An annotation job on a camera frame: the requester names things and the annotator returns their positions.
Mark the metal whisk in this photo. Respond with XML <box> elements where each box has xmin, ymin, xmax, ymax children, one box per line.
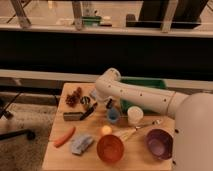
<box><xmin>114</xmin><ymin>119</ymin><xmax>162</xmax><ymax>141</ymax></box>

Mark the crumpled blue cloth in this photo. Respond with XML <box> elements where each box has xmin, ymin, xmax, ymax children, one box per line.
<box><xmin>70</xmin><ymin>134</ymin><xmax>94</xmax><ymax>155</ymax></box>

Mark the purple bowl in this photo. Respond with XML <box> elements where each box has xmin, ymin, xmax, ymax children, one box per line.
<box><xmin>146</xmin><ymin>129</ymin><xmax>173</xmax><ymax>160</ymax></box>

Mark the orange bowl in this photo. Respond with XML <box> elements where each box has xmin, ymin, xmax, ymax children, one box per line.
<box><xmin>96</xmin><ymin>135</ymin><xmax>124</xmax><ymax>164</ymax></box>

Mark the small metal cup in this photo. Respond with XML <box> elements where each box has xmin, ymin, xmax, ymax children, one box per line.
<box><xmin>80</xmin><ymin>96</ymin><xmax>90</xmax><ymax>109</ymax></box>

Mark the orange carrot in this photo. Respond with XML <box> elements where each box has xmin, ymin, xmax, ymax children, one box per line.
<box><xmin>54</xmin><ymin>127</ymin><xmax>76</xmax><ymax>148</ymax></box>

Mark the blue sponge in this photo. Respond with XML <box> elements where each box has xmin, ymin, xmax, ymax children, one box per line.
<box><xmin>89</xmin><ymin>90</ymin><xmax>96</xmax><ymax>100</ymax></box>

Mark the white plastic cup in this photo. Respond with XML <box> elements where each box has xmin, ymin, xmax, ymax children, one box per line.
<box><xmin>127</xmin><ymin>106</ymin><xmax>144</xmax><ymax>125</ymax></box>

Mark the green plastic tray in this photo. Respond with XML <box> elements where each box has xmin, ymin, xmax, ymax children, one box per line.
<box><xmin>120</xmin><ymin>78</ymin><xmax>167</xmax><ymax>114</ymax></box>

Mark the brown grape cluster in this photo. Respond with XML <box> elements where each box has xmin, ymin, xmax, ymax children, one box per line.
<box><xmin>65</xmin><ymin>87</ymin><xmax>82</xmax><ymax>107</ymax></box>

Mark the black brush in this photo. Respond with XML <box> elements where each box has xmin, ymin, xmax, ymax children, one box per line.
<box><xmin>80</xmin><ymin>102</ymin><xmax>98</xmax><ymax>120</ymax></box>

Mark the yellow ball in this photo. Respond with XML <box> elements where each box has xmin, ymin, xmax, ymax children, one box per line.
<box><xmin>101</xmin><ymin>125</ymin><xmax>112</xmax><ymax>135</ymax></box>

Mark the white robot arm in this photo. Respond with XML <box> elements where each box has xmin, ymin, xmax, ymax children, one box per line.
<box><xmin>95</xmin><ymin>68</ymin><xmax>213</xmax><ymax>171</ymax></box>

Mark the black chair base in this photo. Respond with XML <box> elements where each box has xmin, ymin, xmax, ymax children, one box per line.
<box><xmin>0</xmin><ymin>93</ymin><xmax>36</xmax><ymax>141</ymax></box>

